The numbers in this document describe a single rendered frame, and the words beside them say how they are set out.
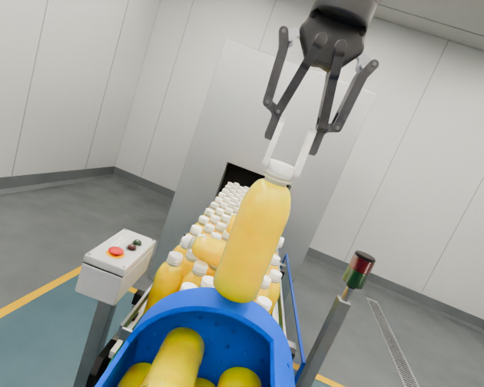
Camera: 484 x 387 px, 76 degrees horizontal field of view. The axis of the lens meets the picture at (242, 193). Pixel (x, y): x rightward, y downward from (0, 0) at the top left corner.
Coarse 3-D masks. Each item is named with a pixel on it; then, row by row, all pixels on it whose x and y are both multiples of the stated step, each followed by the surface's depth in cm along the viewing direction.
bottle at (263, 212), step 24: (264, 192) 41; (288, 192) 42; (240, 216) 43; (264, 216) 41; (288, 216) 43; (240, 240) 42; (264, 240) 42; (240, 264) 43; (264, 264) 44; (216, 288) 45; (240, 288) 44
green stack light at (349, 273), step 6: (348, 270) 94; (354, 270) 92; (348, 276) 93; (354, 276) 92; (360, 276) 91; (366, 276) 92; (348, 282) 93; (354, 282) 92; (360, 282) 92; (360, 288) 92
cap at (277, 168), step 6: (270, 162) 42; (276, 162) 41; (282, 162) 44; (270, 168) 42; (276, 168) 41; (282, 168) 41; (288, 168) 41; (294, 168) 42; (276, 174) 41; (282, 174) 41; (288, 174) 41
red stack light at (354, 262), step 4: (356, 256) 92; (352, 260) 93; (356, 260) 92; (360, 260) 91; (364, 260) 91; (352, 264) 93; (356, 264) 91; (360, 264) 91; (364, 264) 90; (368, 264) 90; (372, 264) 91; (352, 268) 92; (356, 268) 91; (360, 268) 91; (364, 268) 90; (368, 268) 91; (372, 268) 92; (360, 272) 91; (364, 272) 91; (368, 272) 91
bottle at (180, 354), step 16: (176, 336) 49; (192, 336) 50; (160, 352) 46; (176, 352) 46; (192, 352) 47; (160, 368) 43; (176, 368) 43; (192, 368) 45; (144, 384) 40; (160, 384) 40; (176, 384) 40; (192, 384) 43
